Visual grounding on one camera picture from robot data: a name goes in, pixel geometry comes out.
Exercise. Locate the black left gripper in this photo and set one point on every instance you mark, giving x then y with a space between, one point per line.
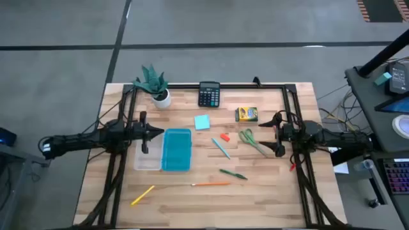
140 131

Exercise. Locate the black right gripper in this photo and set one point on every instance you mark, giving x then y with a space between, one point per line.
289 134

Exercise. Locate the yellow green crayon box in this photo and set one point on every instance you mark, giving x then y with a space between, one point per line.
246 114

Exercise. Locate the red eraser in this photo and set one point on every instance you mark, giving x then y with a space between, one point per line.
225 137

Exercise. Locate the blue sticky note pad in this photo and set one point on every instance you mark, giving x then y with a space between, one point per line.
202 122

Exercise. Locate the light blue pen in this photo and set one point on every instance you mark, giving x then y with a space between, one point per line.
221 148

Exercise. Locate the green pen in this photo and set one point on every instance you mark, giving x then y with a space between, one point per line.
233 174

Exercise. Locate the orange pencil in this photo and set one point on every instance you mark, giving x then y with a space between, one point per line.
211 184

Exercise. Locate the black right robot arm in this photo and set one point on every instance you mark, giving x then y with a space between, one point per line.
335 140

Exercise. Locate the clear blue-lidded pencil box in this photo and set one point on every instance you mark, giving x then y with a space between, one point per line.
176 150

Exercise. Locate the white plant pot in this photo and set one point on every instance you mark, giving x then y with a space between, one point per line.
163 103

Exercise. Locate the green succulent plant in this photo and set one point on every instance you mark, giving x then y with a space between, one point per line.
153 83

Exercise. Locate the black desk calculator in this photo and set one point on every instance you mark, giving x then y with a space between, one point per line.
209 95

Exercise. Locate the white paper sheet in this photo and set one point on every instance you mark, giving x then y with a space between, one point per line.
341 168

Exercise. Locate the clear water bottle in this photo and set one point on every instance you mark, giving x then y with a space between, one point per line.
364 165

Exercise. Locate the dark grey side table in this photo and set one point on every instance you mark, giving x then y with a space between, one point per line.
367 105

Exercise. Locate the black caster wheel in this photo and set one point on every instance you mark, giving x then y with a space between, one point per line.
373 203

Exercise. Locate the small teal box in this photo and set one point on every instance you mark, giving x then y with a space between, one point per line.
382 78

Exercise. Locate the black tablet screen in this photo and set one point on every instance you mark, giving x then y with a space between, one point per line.
396 105

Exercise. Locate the white tape roll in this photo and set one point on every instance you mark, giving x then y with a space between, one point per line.
402 126

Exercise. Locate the backlit black keyboard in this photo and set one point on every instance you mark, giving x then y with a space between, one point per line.
397 175

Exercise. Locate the black power adapter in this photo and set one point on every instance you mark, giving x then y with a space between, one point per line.
396 78

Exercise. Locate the black slanted pole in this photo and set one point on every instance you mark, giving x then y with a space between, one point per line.
383 54

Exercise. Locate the grey desk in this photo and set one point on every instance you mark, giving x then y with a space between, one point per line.
12 166

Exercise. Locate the black device with blue light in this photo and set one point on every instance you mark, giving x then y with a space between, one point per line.
7 137

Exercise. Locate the black red-edged mat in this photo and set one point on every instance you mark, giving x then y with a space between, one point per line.
381 9

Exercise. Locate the black frame clamp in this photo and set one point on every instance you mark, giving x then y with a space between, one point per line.
256 81

